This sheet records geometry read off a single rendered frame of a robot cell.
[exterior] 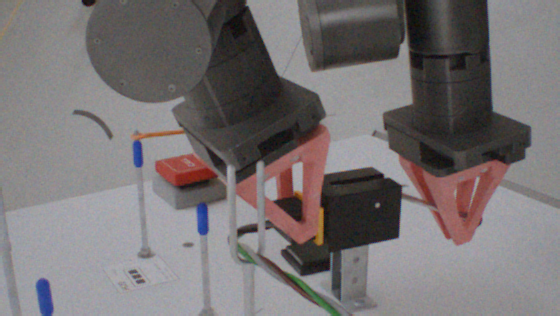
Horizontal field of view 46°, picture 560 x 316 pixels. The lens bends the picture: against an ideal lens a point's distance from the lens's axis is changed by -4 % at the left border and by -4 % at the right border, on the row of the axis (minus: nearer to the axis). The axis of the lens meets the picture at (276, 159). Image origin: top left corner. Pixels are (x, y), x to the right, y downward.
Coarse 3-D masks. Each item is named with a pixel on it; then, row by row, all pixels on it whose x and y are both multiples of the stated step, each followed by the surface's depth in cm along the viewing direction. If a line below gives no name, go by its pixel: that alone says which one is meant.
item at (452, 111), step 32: (416, 64) 47; (448, 64) 45; (480, 64) 45; (416, 96) 47; (448, 96) 45; (480, 96) 46; (384, 128) 52; (416, 128) 48; (448, 128) 46; (480, 128) 46; (512, 128) 46; (480, 160) 44
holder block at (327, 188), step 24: (360, 168) 49; (336, 192) 45; (360, 192) 45; (384, 192) 46; (336, 216) 45; (360, 216) 46; (384, 216) 46; (336, 240) 46; (360, 240) 46; (384, 240) 47
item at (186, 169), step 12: (180, 156) 69; (192, 156) 69; (156, 168) 68; (168, 168) 66; (180, 168) 66; (192, 168) 66; (204, 168) 66; (168, 180) 66; (180, 180) 65; (192, 180) 65; (204, 180) 67
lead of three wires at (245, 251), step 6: (270, 222) 45; (240, 228) 43; (246, 228) 44; (252, 228) 45; (270, 228) 45; (240, 234) 43; (228, 240) 40; (240, 246) 38; (246, 246) 38; (240, 252) 38; (246, 252) 38; (252, 252) 37; (246, 258) 37
